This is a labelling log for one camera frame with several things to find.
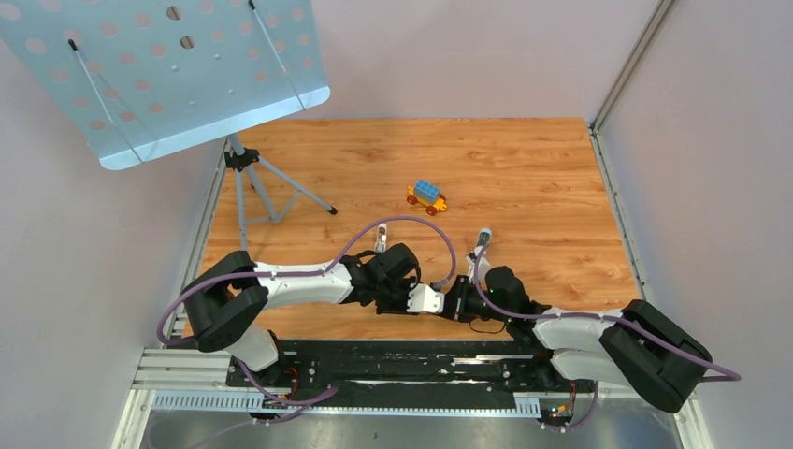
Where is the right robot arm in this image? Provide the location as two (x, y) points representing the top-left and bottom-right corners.
(440, 267), (713, 413)

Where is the grey white stapler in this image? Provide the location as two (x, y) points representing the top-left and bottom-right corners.
(475, 227), (493, 248)

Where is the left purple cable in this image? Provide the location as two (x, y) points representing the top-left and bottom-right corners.
(155, 215), (458, 348)

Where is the toy brick car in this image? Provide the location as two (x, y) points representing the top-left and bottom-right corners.
(406, 180), (448, 216)

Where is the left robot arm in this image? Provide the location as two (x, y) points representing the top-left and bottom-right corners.
(181, 243), (423, 386)

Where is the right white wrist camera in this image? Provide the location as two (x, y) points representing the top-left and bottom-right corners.
(465, 245), (492, 282)

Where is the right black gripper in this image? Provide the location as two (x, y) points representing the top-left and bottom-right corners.
(441, 275), (512, 323)

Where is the blue perforated music stand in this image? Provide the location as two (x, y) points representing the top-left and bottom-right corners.
(1, 1), (330, 223)

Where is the small white stapler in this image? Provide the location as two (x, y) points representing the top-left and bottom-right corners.
(374, 223), (388, 253)

